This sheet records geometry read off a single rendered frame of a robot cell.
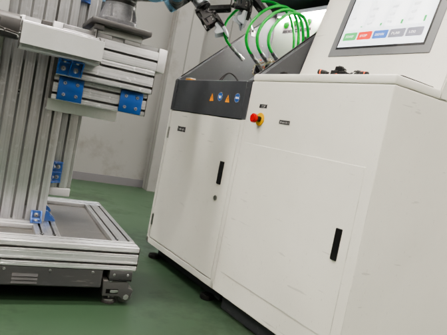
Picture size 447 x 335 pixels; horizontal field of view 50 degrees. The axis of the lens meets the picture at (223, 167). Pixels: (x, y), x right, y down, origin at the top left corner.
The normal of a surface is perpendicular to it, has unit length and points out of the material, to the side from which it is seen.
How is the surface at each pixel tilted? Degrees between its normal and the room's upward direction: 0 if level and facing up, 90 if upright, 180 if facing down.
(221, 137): 90
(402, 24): 76
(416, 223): 90
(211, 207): 90
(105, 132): 90
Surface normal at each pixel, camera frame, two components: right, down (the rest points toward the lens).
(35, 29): 0.42, 0.14
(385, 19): -0.76, -0.35
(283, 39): -0.83, -0.12
